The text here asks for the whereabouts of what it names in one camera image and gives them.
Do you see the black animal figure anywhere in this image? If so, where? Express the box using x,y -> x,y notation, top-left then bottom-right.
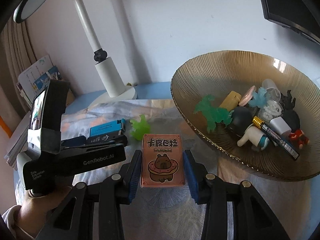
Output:
279,89 -> 296,111

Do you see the amber glass bowl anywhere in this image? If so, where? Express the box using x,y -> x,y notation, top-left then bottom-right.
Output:
170,49 -> 320,183

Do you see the black monitor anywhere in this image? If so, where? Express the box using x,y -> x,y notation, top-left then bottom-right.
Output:
261,0 -> 319,44

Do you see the red toy figure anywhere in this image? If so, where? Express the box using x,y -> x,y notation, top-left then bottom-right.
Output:
289,129 -> 310,150

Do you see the white charger cube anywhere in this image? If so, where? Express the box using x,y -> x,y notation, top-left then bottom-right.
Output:
269,116 -> 291,138

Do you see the stack of books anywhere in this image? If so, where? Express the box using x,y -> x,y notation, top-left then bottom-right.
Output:
4,55 -> 54,170

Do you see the light blue toy figure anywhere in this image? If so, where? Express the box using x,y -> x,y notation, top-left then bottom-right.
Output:
248,87 -> 268,108

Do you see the white gear toy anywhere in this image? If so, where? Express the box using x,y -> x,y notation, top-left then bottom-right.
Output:
258,100 -> 283,122

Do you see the patterned grey cloth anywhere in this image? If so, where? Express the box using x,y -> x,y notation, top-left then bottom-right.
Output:
15,98 -> 313,240

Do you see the blue lighter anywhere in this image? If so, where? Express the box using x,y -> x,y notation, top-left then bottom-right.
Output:
86,119 -> 126,144

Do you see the white duck figure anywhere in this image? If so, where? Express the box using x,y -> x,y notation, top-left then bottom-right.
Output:
237,125 -> 270,151

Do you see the light green toy figure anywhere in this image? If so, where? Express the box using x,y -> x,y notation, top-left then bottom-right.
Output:
130,114 -> 150,141

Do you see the capybara card box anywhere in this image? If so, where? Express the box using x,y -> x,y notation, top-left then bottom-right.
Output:
141,134 -> 185,188

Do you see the yellow block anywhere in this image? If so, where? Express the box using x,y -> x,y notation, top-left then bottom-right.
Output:
219,90 -> 242,112

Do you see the pink round compact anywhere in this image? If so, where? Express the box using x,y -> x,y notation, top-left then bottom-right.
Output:
238,86 -> 256,106

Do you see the black round toy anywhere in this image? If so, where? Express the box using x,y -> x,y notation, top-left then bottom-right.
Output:
227,106 -> 253,137

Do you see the clear plastic cup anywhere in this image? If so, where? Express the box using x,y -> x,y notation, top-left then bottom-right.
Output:
262,79 -> 281,102

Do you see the person's left hand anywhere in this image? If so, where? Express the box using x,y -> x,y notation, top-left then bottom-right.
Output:
16,186 -> 72,238

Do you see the dark green dinosaur toy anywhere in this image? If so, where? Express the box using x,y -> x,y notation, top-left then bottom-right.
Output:
194,94 -> 233,133

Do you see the black marker pen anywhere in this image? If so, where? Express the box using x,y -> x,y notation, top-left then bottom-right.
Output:
252,116 -> 300,161

